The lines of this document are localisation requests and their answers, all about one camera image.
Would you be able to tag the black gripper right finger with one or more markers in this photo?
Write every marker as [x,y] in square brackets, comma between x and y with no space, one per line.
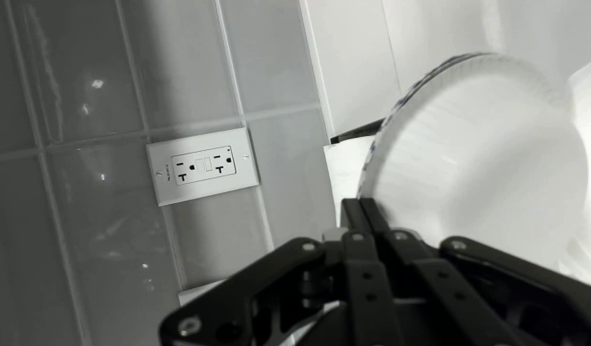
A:
[449,295]

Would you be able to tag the white ribbed foam bowl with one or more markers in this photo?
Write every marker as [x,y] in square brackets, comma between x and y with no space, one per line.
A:
[479,160]

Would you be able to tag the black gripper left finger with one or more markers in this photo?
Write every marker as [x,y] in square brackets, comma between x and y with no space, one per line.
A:
[362,281]

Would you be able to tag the white wall outlet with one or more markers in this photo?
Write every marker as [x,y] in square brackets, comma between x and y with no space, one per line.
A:
[200,166]

